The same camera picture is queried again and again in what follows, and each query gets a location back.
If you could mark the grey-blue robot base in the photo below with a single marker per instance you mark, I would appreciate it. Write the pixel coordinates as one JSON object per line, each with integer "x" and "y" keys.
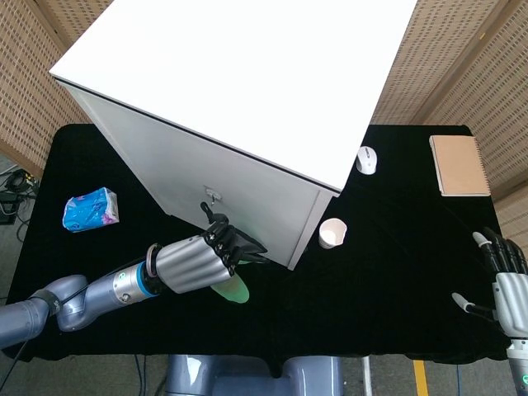
{"x": 247, "y": 377}

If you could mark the black power adapter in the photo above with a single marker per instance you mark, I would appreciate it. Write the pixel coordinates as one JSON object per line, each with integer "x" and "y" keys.
{"x": 8, "y": 206}

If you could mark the blue tissue pack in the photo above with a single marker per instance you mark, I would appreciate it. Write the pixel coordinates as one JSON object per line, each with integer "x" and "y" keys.
{"x": 90, "y": 208}

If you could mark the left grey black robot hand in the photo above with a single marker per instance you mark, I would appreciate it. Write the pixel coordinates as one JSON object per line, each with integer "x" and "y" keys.
{"x": 194, "y": 264}

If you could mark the black tablecloth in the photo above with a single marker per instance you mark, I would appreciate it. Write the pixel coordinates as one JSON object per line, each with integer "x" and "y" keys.
{"x": 350, "y": 297}

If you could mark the metal table leg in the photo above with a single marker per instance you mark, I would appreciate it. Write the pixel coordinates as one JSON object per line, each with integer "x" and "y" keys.
{"x": 366, "y": 377}

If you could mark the green cloth with black loop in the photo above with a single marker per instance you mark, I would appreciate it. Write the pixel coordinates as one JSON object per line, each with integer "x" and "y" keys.
{"x": 235, "y": 293}

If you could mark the white computer mouse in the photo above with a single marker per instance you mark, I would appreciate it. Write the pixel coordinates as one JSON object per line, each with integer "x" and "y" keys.
{"x": 366, "y": 161}

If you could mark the brown spiral notebook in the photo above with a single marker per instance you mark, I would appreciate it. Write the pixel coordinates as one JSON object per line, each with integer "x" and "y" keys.
{"x": 460, "y": 165}

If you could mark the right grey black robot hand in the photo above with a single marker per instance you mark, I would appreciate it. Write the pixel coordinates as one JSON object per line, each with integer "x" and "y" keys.
{"x": 513, "y": 301}

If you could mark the white cabinet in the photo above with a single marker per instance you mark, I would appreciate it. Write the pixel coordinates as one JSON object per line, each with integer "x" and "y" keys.
{"x": 231, "y": 82}

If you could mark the white paper cup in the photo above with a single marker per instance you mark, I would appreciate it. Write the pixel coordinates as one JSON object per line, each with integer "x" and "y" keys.
{"x": 331, "y": 233}

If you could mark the small metal wall hook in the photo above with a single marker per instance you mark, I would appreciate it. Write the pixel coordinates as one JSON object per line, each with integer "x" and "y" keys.
{"x": 213, "y": 191}

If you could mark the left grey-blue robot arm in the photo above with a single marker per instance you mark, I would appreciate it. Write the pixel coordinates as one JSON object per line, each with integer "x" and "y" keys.
{"x": 82, "y": 295}

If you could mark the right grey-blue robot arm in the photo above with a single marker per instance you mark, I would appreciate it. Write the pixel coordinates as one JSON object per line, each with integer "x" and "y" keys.
{"x": 519, "y": 367}

